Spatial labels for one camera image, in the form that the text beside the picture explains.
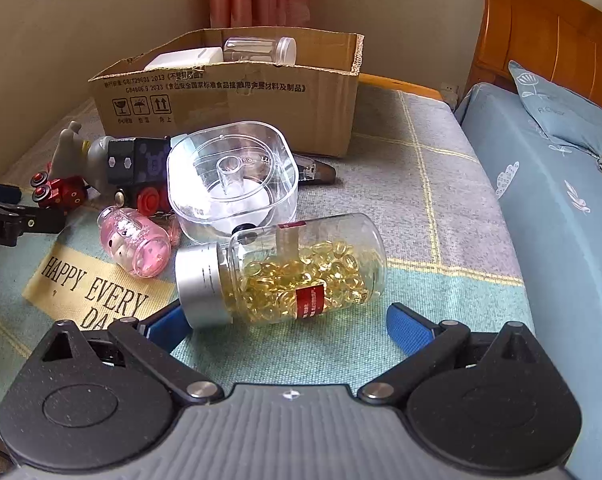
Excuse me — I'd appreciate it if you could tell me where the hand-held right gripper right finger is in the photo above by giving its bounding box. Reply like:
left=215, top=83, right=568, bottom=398
left=357, top=302, right=538, bottom=406

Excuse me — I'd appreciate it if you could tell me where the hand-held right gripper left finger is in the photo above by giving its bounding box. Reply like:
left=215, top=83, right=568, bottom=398
left=40, top=302, right=226, bottom=407

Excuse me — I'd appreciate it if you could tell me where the small red toy car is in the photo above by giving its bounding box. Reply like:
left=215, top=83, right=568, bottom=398
left=30, top=172, right=90, bottom=211

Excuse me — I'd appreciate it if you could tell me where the pink toy bottle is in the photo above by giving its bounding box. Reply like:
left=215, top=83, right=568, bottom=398
left=97, top=205, right=173, bottom=278

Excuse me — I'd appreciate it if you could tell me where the grey toy figurine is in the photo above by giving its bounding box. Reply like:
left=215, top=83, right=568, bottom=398
left=48, top=120, right=112, bottom=193

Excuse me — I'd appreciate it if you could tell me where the capsule bottle with silver lid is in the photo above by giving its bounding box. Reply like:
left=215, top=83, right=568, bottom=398
left=175, top=212, right=388, bottom=330

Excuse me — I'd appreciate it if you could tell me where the dark block toy with red wheels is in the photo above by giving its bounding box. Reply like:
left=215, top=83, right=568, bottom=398
left=106, top=136, right=174, bottom=213

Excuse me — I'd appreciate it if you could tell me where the clear square plastic container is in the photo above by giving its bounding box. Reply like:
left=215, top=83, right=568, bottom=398
left=167, top=120, right=300, bottom=248

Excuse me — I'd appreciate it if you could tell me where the brown cardboard box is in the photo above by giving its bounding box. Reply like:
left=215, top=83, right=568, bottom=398
left=88, top=27, right=366, bottom=158

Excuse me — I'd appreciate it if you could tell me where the bed with blue sheet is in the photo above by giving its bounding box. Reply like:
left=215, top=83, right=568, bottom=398
left=454, top=82, right=602, bottom=480

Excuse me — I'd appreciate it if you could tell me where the clear correction tape dispenser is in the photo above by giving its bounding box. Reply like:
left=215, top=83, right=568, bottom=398
left=295, top=157, right=338, bottom=187

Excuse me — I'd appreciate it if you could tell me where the white plastic container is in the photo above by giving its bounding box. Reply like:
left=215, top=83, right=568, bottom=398
left=143, top=46, right=225, bottom=72

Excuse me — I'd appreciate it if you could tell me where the blue printed pillow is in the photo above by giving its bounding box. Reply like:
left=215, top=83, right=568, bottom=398
left=508, top=60, right=602, bottom=153

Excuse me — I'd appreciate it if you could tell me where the clear jar with white lid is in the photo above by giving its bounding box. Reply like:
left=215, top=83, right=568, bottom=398
left=223, top=36, right=298, bottom=66

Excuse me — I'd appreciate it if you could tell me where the wooden headboard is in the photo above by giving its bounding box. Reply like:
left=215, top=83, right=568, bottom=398
left=468, top=0, right=602, bottom=121

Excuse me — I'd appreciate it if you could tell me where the wooden bench frame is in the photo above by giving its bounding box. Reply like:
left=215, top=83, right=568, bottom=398
left=360, top=73, right=443, bottom=102

